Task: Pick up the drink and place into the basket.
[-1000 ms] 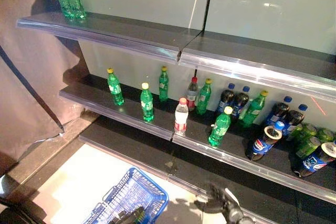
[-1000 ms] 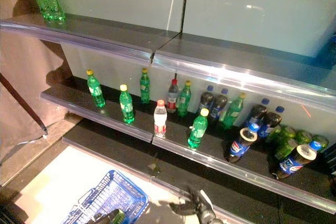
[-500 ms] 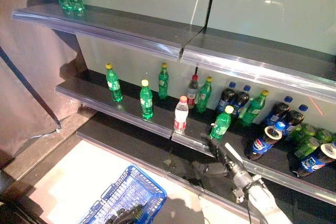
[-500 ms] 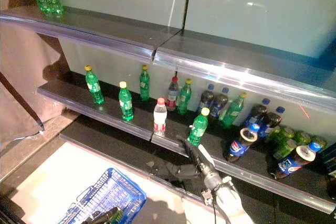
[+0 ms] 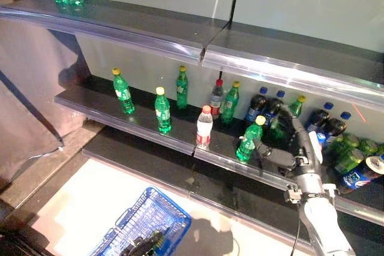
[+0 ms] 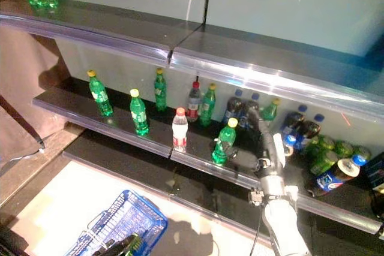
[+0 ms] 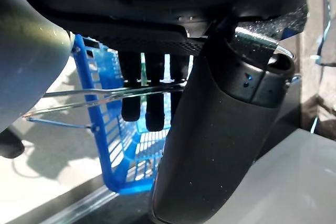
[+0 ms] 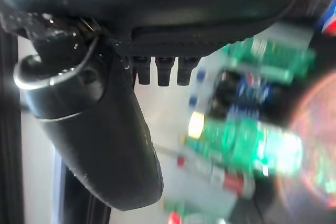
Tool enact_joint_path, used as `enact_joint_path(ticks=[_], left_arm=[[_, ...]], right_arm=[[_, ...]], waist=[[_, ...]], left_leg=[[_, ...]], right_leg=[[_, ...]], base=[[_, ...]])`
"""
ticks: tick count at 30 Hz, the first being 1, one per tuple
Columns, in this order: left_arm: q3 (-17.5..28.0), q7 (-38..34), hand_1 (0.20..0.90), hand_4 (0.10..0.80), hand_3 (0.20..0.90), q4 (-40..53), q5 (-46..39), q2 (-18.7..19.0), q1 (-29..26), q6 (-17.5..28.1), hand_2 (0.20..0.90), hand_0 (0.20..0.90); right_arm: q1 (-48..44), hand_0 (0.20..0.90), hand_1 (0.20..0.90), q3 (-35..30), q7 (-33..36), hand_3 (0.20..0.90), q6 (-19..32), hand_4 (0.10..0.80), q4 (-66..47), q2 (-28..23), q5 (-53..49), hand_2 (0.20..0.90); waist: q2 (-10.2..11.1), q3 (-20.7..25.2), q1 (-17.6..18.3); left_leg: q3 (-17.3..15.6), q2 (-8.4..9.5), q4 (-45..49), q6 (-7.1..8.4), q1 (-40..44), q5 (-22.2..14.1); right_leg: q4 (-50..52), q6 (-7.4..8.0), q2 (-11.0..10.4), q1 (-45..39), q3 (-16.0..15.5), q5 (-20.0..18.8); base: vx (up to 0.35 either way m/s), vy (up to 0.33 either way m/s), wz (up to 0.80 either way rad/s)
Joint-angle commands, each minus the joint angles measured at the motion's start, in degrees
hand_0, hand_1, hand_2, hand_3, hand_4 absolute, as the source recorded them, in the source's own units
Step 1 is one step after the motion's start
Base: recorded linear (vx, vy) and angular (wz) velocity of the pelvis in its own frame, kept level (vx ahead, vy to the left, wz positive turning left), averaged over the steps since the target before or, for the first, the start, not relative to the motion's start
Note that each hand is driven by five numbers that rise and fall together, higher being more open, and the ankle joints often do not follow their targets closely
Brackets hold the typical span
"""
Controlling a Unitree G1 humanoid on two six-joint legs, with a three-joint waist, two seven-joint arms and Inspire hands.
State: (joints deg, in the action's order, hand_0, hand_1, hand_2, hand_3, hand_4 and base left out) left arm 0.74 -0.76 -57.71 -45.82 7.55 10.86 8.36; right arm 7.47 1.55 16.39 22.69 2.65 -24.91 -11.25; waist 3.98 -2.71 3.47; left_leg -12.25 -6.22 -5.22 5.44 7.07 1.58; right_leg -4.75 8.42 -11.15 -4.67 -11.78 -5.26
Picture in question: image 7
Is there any black rounded robot part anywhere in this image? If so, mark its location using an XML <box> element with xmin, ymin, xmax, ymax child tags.
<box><xmin>0</xmin><ymin>126</ymin><xmax>26</xmax><ymax>159</ymax></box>

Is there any blue plastic shopping basket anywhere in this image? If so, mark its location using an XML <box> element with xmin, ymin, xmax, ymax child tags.
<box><xmin>70</xmin><ymin>34</ymin><xmax>195</xmax><ymax>196</ymax></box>

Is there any silver robot body shell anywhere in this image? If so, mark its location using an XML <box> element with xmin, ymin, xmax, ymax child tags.
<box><xmin>0</xmin><ymin>0</ymin><xmax>77</xmax><ymax>133</ymax></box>

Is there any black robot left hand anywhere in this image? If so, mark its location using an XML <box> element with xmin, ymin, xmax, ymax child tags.
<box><xmin>15</xmin><ymin>0</ymin><xmax>322</xmax><ymax>224</ymax></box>

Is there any metal wire basket handle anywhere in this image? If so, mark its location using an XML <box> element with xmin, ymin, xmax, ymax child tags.
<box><xmin>41</xmin><ymin>83</ymin><xmax>186</xmax><ymax>99</ymax></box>
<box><xmin>23</xmin><ymin>87</ymin><xmax>186</xmax><ymax>131</ymax></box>

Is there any black cable with blue ties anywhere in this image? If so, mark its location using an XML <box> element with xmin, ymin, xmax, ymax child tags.
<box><xmin>309</xmin><ymin>0</ymin><xmax>336</xmax><ymax>68</ymax></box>

